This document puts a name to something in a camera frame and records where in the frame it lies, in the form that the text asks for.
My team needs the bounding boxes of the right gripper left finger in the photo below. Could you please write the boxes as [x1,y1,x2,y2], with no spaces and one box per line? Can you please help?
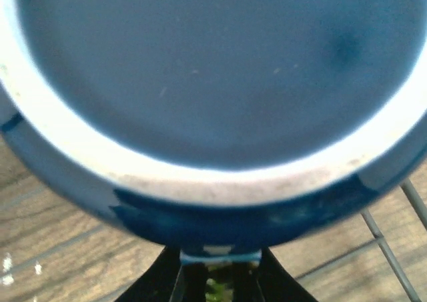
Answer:
[118,247,207,302]

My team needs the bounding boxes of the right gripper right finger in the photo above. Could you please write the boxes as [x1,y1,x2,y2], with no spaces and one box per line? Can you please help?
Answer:
[232,249,317,302]

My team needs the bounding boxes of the grey wire dish rack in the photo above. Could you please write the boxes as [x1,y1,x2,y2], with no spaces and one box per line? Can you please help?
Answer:
[0,178,427,302]

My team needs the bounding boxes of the dark blue mug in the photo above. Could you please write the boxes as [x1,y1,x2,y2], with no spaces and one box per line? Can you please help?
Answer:
[1,0,426,255]

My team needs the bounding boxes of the lime green plate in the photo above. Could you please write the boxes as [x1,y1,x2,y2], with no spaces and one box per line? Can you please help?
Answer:
[205,264,234,302]

